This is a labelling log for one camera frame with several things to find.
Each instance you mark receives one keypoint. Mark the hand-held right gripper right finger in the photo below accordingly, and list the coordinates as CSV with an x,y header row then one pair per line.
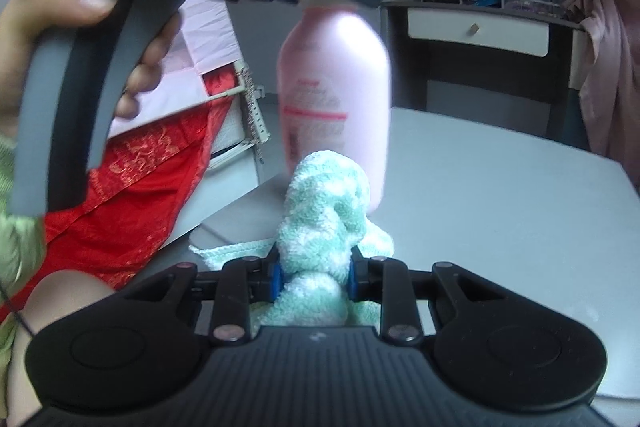
x,y
351,279

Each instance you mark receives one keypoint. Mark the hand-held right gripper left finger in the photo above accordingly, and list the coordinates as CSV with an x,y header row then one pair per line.
x,y
275,279

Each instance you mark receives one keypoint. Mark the green and white towel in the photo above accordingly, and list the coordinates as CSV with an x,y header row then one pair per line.
x,y
320,217

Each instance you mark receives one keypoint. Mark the pink pump bottle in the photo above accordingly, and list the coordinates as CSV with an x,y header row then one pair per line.
x,y
335,72

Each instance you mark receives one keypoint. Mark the person's left hand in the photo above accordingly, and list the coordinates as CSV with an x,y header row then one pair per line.
x,y
30,32

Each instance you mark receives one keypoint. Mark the red patterned cloth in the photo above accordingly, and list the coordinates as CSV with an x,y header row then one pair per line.
x,y
135,187

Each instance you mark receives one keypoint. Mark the grey desk with shelf hutch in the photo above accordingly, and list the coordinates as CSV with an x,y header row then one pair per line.
x,y
400,62

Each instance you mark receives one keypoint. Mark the pale pink bed sheet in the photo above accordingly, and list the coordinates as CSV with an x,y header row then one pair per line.
x,y
200,37

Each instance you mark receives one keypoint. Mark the white desk drawer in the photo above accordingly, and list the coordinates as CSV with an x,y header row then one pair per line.
x,y
500,29

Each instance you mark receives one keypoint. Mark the person's leg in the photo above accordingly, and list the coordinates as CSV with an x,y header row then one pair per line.
x,y
55,302

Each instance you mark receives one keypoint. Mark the pink curtain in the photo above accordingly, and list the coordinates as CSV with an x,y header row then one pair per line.
x,y
612,57

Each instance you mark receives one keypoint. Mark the white bed rail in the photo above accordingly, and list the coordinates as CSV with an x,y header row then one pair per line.
x,y
250,107

